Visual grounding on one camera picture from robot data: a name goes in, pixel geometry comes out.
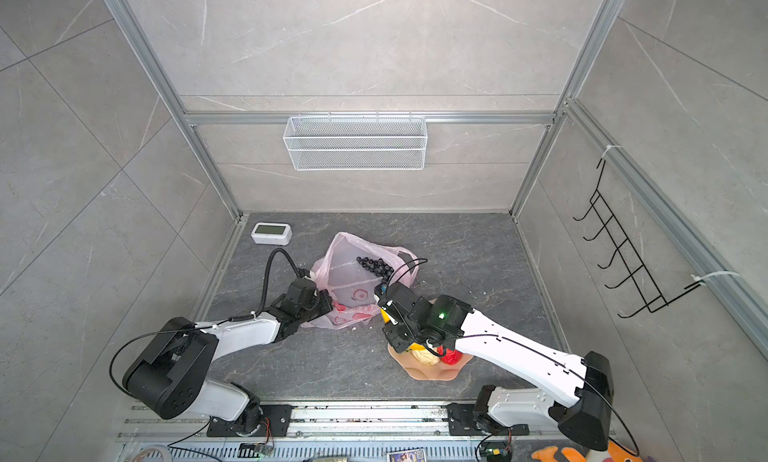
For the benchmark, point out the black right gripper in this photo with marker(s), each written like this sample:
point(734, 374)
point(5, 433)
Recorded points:
point(390, 330)

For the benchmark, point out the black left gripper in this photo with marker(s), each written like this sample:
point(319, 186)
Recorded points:
point(327, 299)

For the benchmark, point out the yellow fake banana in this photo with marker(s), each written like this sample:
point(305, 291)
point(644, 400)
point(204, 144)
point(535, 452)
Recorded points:
point(399, 338)

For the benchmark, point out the pink printed plastic bag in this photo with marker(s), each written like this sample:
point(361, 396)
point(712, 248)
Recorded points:
point(350, 287)

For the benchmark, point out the red fake apple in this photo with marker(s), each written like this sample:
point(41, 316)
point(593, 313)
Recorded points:
point(449, 356)

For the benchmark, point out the peach scalloped plastic bowl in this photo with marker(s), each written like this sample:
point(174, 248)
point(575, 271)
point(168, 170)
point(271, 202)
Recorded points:
point(438, 372)

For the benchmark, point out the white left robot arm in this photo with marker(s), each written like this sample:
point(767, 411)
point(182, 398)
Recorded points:
point(171, 375)

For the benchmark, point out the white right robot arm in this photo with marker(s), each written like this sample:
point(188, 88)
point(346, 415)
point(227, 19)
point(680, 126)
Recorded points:
point(571, 393)

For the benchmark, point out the dark fake grape bunch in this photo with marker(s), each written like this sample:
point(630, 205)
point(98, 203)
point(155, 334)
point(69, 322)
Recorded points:
point(377, 267)

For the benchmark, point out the white digital clock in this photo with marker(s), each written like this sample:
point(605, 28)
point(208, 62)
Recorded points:
point(271, 233)

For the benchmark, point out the orange plush toy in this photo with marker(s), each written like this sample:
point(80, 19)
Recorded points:
point(613, 454)

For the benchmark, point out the white wire mesh basket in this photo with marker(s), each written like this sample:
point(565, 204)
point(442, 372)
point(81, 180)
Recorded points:
point(349, 143)

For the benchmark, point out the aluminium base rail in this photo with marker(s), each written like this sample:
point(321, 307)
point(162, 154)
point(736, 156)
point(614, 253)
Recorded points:
point(338, 431)

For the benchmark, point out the black wire hook rack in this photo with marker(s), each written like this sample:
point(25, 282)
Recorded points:
point(630, 257)

